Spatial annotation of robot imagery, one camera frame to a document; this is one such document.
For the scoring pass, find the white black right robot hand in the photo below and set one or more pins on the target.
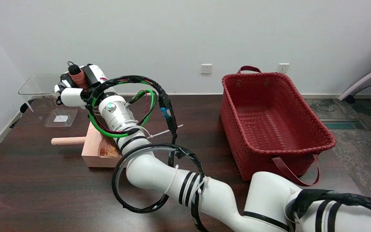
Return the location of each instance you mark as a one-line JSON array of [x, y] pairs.
[[72, 96]]

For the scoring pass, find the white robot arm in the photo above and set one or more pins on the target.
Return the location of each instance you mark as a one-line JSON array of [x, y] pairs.
[[224, 196]]

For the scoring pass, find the red woven basket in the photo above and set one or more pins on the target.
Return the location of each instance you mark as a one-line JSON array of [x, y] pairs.
[[269, 125]]

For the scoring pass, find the clear plastic container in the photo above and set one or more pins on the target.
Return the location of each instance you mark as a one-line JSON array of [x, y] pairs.
[[48, 96]]

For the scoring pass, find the white paper label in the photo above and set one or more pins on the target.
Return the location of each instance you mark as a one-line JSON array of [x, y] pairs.
[[61, 118]]

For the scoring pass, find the black floor object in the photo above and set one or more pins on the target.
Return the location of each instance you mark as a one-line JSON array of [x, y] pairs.
[[24, 107]]

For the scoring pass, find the wooden dustpan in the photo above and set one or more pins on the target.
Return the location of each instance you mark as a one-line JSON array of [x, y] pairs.
[[92, 151]]

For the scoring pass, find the orange popcorn piece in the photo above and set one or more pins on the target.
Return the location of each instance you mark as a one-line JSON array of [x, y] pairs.
[[103, 150], [111, 149]]

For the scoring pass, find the white zip tie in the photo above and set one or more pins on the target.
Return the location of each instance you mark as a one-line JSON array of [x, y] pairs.
[[164, 132]]

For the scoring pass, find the metal floor vent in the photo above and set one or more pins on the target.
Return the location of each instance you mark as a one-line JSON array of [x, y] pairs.
[[343, 124]]

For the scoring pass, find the grey chair leg with caster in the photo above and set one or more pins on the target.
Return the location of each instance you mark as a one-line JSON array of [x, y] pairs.
[[366, 86]]

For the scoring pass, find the pale pink curved tube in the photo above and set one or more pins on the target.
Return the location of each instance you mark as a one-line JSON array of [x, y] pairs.
[[366, 79]]

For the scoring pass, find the white wall outlet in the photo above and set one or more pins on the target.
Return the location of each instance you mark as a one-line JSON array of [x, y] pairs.
[[282, 68], [206, 69]]

